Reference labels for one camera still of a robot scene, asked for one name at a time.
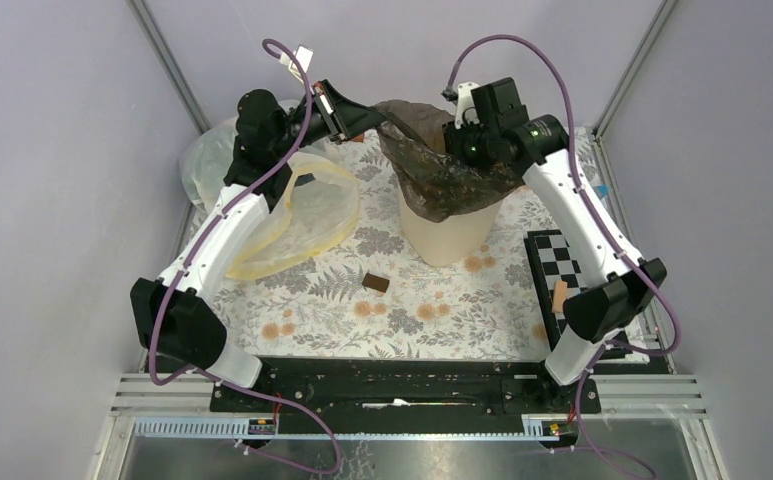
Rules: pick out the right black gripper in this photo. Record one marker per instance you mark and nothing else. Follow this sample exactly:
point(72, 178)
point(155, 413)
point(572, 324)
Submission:
point(452, 139)

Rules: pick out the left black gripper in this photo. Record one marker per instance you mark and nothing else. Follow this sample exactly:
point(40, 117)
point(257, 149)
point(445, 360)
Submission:
point(346, 117)

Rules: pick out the dark trash bag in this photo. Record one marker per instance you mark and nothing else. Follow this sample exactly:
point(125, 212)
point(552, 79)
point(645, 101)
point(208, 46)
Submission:
point(497, 182)

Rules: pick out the translucent white plastic bag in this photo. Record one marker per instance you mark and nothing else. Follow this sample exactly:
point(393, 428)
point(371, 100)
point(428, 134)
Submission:
point(315, 213)

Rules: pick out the beige plastic trash bin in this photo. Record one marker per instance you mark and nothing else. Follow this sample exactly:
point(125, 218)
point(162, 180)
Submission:
point(449, 232)

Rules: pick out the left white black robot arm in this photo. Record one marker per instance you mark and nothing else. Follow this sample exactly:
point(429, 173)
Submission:
point(172, 313)

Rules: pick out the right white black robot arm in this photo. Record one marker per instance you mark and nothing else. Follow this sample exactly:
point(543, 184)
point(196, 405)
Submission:
point(619, 279)

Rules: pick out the black white checkerboard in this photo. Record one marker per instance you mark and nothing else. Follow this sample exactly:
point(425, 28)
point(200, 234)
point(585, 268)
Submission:
point(551, 262)

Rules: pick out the small brown wooden block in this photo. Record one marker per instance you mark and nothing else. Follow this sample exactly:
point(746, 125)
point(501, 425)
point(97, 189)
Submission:
point(375, 282)

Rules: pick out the tan wooden block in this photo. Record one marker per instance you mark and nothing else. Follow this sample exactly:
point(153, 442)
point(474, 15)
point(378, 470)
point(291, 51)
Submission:
point(559, 296)

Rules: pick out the floral patterned table mat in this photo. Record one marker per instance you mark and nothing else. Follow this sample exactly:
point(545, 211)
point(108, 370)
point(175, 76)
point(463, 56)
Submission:
point(482, 307)

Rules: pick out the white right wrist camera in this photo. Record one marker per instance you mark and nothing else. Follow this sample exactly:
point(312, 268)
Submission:
point(461, 97)

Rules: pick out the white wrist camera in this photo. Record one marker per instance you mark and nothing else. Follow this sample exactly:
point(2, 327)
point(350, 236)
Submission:
point(297, 63)
point(461, 97)

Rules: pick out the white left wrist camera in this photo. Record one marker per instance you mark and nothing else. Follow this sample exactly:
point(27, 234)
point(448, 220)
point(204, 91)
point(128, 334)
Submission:
point(297, 63)

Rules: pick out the right aluminium frame post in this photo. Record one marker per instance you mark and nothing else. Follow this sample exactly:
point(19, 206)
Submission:
point(649, 40)

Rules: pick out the aluminium frame post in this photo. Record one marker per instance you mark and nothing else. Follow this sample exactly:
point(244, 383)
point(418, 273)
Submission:
point(649, 40)
point(165, 55)

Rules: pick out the left aluminium frame post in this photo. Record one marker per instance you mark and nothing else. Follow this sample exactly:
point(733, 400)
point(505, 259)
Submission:
point(165, 55)

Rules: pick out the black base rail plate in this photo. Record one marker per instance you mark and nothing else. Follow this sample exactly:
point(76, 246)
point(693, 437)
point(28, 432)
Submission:
point(391, 396)

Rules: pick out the grey slotted cable duct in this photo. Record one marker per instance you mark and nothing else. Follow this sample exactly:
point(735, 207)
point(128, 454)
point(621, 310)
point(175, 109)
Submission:
point(251, 429)

